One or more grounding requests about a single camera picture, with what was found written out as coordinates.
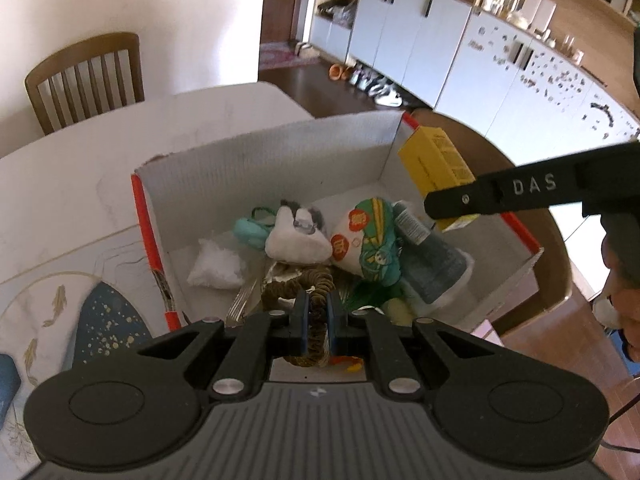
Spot small teal gadget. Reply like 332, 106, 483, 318
234, 207, 274, 251

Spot crinkled foil packet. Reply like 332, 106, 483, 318
265, 260, 304, 286

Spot green printed pouch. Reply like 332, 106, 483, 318
330, 197, 403, 288

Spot dark grey cloth item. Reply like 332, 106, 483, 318
280, 200, 328, 227

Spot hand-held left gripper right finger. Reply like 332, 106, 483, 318
325, 296, 502, 405

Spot clear plastic bag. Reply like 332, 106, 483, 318
189, 239, 247, 290

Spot row of shoes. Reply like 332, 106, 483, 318
350, 67, 404, 107

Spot metal fork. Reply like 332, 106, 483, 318
226, 277, 261, 326

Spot person's right hand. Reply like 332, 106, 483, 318
602, 212, 640, 281

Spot person's right forearm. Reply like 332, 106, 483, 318
594, 260, 640, 376

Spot red cardboard box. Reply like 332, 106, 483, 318
131, 111, 545, 333

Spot grey plastic bag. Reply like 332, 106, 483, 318
317, 0, 359, 29

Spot brown scrunchie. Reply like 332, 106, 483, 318
261, 265, 336, 368

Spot patterned doormat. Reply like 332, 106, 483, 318
258, 40, 321, 71

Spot white plush toy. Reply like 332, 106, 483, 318
264, 205, 332, 266

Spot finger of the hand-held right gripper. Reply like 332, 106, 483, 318
424, 157, 578, 220

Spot orange ornament with green tassel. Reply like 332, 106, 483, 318
330, 280, 392, 373

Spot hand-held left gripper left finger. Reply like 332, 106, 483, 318
134, 291, 312, 405

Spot white wooden wall cabinet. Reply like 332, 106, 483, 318
307, 0, 640, 171

